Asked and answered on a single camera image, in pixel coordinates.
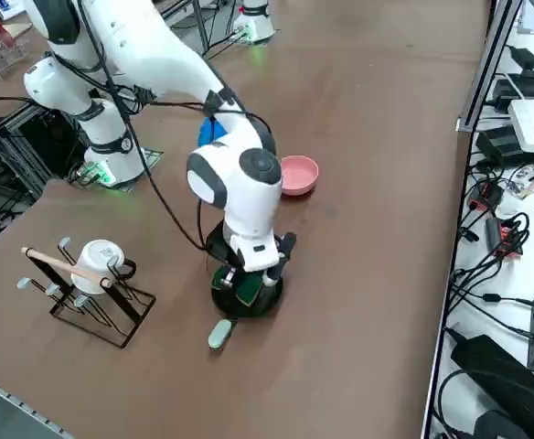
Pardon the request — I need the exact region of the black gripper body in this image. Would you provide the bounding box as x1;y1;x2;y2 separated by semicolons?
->
204;222;246;276

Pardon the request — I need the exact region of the green and yellow sponge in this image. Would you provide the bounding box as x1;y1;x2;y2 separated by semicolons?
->
212;268;264;308

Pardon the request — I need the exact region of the pink bowl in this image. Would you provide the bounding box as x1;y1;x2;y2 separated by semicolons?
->
278;155;321;198

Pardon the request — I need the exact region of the blue cloth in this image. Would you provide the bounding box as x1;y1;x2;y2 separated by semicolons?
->
197;116;227;147

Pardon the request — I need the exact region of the white cup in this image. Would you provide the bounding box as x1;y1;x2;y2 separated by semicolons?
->
70;239;129;295

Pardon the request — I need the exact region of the black adapter orange plug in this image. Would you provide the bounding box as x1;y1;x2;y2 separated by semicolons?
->
483;215;525;261

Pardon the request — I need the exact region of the orange and black connector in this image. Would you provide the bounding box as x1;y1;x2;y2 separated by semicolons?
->
466;179;506;212

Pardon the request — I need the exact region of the black bag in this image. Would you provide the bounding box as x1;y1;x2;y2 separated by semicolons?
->
449;335;534;439

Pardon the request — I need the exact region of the long black power adapter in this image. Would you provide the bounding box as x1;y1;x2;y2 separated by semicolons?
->
489;71;534;116

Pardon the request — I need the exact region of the small black adapter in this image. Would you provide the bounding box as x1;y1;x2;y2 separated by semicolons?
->
507;44;534;70

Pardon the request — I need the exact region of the black pan pale handle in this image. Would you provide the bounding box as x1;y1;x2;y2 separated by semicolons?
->
207;267;285;352

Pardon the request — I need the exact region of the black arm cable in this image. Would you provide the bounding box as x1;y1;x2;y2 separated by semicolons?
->
77;0;272;252

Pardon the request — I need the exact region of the black wire cup rack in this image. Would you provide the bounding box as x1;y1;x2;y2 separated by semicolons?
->
19;236;157;350

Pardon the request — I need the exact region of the black metal frame cart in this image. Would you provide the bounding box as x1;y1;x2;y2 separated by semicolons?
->
0;93;92;205

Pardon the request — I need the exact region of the grey metal rail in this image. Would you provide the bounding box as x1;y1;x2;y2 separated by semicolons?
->
0;370;74;439

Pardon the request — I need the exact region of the aluminium frame rail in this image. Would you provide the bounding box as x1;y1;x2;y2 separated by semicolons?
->
457;0;524;134

